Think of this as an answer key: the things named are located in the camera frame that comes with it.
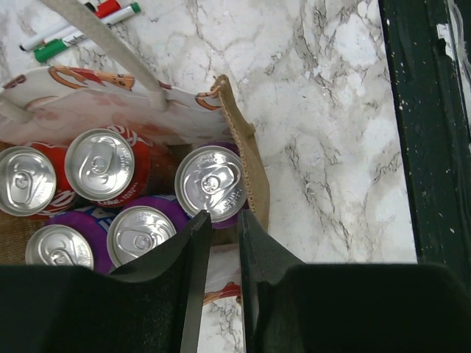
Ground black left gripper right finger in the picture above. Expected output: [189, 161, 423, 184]
[238, 211, 470, 352]

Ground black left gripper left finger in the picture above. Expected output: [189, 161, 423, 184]
[1, 211, 213, 352]

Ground purple fanta can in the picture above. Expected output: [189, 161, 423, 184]
[174, 142, 247, 229]
[25, 206, 118, 274]
[107, 195, 189, 267]

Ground purple Fanta can back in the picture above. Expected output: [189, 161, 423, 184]
[25, 206, 118, 274]

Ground purple Fanta can front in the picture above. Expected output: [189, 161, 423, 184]
[174, 142, 247, 229]

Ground red cola can front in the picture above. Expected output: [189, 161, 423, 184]
[64, 125, 178, 208]

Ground red cola can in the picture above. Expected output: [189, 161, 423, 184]
[64, 125, 178, 208]
[1, 142, 78, 219]

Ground red cola can back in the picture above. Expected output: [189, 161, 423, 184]
[1, 142, 78, 219]

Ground green capped marker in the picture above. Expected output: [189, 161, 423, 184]
[34, 2, 141, 63]

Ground red capped marker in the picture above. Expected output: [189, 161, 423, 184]
[44, 1, 121, 44]

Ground black capped marker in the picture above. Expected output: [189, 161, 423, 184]
[18, 19, 77, 51]

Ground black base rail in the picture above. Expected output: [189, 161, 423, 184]
[379, 1, 470, 282]

